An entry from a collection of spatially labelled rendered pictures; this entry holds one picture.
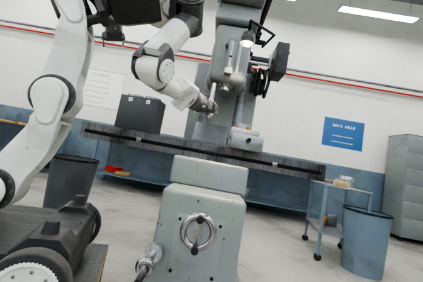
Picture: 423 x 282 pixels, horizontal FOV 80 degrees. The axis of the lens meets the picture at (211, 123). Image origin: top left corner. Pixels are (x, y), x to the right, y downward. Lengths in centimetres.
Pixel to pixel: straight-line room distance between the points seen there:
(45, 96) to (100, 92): 536
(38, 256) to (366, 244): 289
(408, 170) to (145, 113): 540
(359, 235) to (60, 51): 300
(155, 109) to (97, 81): 509
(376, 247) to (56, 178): 323
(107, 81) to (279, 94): 393
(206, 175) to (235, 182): 13
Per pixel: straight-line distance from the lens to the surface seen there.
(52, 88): 98
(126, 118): 143
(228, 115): 178
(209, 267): 104
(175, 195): 99
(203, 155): 127
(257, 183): 568
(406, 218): 616
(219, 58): 139
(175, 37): 89
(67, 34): 105
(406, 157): 612
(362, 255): 324
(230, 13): 147
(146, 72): 85
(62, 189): 295
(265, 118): 576
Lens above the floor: 91
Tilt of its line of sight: 7 degrees up
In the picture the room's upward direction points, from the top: 10 degrees clockwise
